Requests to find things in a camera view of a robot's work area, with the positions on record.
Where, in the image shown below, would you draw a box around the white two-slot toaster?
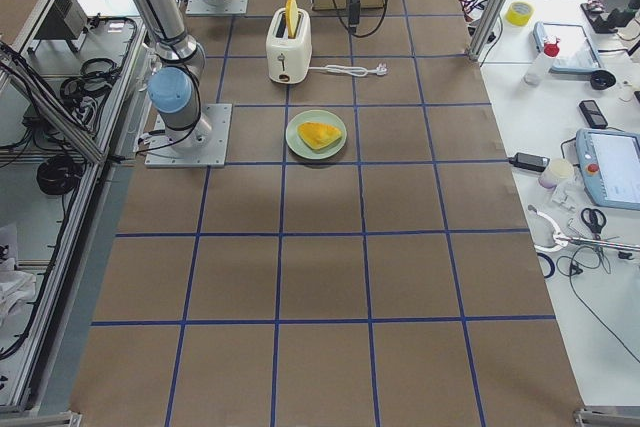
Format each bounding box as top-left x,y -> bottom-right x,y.
265,8 -> 312,84

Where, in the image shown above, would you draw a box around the bread slice in toaster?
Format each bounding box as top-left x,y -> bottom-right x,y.
284,0 -> 299,39

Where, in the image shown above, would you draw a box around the green round plate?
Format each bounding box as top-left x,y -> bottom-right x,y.
285,110 -> 347,160

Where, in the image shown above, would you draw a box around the golden pastry on plate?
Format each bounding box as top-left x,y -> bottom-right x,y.
297,122 -> 342,150

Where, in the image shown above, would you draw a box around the yellow tape roll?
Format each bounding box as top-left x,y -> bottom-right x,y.
505,1 -> 534,27

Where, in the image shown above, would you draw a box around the red-capped squeeze bottle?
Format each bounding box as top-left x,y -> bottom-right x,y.
523,38 -> 560,86

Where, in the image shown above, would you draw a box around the blue teach pendant far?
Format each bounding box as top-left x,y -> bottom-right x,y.
532,21 -> 603,74

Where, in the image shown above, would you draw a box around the blue teach pendant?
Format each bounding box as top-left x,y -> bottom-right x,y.
532,21 -> 603,74
576,129 -> 640,210

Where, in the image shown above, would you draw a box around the black power adapter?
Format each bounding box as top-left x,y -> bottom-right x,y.
508,152 -> 550,173

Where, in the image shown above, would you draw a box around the black lens cap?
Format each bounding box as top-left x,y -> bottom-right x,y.
589,69 -> 617,91

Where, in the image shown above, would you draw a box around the black phone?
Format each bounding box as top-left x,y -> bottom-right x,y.
579,100 -> 608,129

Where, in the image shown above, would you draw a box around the white purple jar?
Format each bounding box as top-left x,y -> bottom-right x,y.
538,158 -> 574,189

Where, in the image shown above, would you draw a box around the grey control box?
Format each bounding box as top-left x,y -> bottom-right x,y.
29,0 -> 88,53

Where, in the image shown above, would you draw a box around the blue teach pendant near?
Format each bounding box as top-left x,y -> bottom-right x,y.
576,129 -> 640,210

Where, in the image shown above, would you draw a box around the black scissors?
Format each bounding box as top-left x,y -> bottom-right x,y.
580,207 -> 607,240

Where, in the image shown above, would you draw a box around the white power cord with plug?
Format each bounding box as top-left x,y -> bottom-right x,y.
308,62 -> 390,79

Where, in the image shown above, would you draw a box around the coiled black cable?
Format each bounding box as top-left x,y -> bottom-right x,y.
36,154 -> 82,197

